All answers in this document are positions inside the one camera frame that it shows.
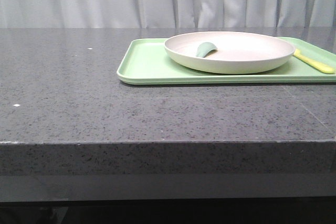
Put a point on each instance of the beige round plate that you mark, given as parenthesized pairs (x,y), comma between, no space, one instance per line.
(236,53)

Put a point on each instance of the yellow plastic fork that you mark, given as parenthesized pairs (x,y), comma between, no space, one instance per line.
(320,66)

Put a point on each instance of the green plastic spoon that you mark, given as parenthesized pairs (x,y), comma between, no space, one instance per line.
(205,49)

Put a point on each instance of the light green serving tray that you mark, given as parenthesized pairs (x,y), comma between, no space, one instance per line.
(147,63)

